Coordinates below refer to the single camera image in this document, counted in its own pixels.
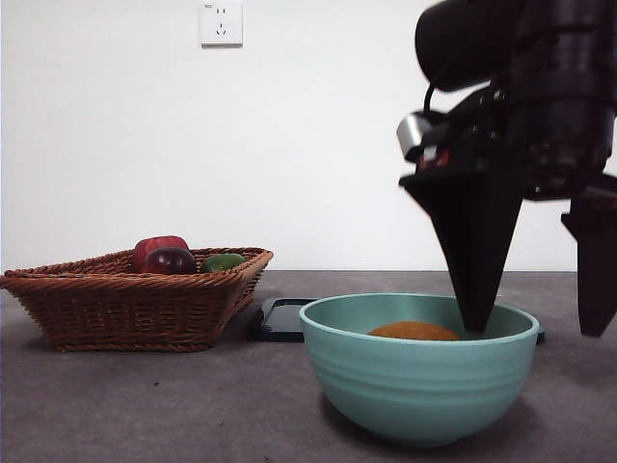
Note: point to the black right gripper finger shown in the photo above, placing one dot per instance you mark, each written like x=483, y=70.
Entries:
x=598, y=265
x=472, y=241

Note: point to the yellow-brown kiwi fruit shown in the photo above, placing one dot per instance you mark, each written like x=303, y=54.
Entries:
x=414, y=332

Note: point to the teal ribbed bowl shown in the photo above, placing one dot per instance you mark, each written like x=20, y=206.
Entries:
x=419, y=381

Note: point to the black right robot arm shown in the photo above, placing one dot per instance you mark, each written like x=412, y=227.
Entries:
x=554, y=72

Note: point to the dark teal rectangular tray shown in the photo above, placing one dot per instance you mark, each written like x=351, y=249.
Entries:
x=282, y=320

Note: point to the green avocado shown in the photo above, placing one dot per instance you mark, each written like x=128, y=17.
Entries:
x=222, y=263

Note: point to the dark purple plum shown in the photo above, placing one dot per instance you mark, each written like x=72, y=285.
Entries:
x=169, y=263

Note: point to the red apple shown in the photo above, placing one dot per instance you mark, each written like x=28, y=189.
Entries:
x=154, y=246

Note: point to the brown wicker basket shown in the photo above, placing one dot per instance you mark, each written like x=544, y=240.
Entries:
x=120, y=313

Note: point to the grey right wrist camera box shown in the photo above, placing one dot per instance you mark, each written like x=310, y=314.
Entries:
x=412, y=132

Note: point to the white wall socket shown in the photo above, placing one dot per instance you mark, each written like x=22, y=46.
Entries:
x=222, y=26

